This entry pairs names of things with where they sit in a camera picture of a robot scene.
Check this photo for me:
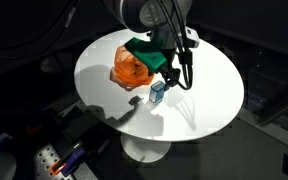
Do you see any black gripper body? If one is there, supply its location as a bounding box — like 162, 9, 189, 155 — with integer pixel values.
149, 29, 182, 74

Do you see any blue rectangular container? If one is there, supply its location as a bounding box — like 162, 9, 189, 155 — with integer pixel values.
149, 80, 167, 105

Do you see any orange plastic bag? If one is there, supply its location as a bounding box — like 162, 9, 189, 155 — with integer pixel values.
109, 44, 156, 92

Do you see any purple orange clamp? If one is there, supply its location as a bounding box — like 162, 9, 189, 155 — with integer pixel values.
49, 146, 87, 177

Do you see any perforated metal plate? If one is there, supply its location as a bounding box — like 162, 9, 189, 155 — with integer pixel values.
33, 139, 76, 180

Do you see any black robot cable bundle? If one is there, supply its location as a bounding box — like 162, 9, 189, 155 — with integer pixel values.
156, 0, 195, 91

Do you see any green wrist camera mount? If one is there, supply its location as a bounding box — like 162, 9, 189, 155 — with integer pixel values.
123, 36, 168, 74

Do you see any white table pedestal base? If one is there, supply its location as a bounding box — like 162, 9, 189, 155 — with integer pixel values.
119, 133, 172, 164

